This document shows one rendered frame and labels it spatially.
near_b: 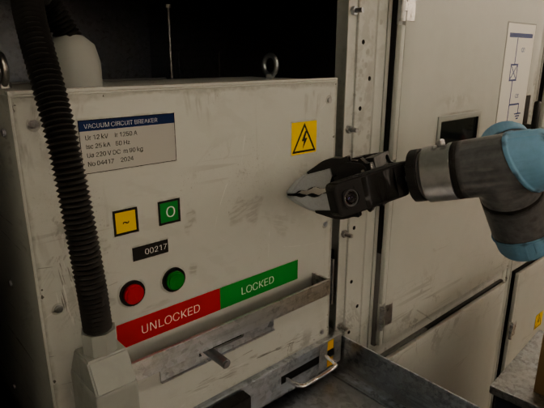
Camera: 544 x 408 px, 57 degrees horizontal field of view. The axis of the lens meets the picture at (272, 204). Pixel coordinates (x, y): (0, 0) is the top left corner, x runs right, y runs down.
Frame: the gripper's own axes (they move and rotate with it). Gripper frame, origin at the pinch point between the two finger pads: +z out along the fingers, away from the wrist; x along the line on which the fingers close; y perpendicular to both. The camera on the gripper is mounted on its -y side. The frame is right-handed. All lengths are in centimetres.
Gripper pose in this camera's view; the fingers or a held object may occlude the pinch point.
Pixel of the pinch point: (291, 194)
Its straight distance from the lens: 76.6
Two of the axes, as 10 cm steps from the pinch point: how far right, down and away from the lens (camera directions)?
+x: -2.2, -9.7, -1.4
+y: 5.4, -2.4, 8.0
